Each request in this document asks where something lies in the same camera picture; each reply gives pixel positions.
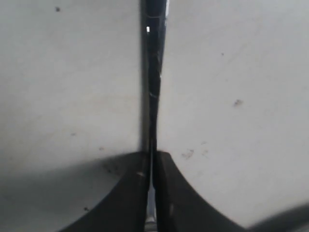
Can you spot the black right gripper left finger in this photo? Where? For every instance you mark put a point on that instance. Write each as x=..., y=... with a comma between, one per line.
x=124, y=208

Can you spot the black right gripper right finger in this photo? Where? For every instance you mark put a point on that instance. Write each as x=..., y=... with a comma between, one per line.
x=179, y=207

